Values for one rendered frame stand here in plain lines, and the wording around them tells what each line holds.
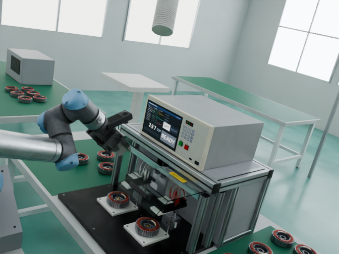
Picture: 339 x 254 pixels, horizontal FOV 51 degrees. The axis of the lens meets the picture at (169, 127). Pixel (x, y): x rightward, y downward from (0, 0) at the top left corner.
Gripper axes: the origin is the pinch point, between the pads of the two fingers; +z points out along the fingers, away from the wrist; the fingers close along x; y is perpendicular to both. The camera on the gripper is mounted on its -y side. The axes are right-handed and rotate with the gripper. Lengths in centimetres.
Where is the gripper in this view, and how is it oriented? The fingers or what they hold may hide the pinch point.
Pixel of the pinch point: (129, 147)
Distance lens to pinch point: 142.5
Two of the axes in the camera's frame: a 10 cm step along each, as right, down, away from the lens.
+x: 6.4, 3.7, -6.7
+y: -6.4, 7.4, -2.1
